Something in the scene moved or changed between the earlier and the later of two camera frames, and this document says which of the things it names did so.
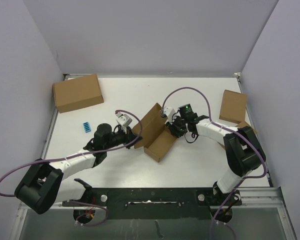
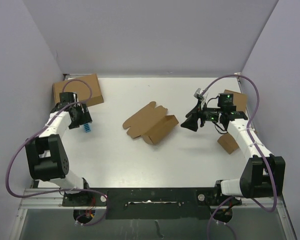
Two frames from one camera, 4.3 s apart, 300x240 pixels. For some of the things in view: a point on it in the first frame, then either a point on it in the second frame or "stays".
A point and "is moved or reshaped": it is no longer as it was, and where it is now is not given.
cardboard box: x=158 y=137 is moved or reshaped
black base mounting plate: x=156 y=203 stays
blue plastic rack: x=87 y=127 stays
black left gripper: x=128 y=135 → x=84 y=117
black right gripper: x=172 y=128 → x=191 y=123
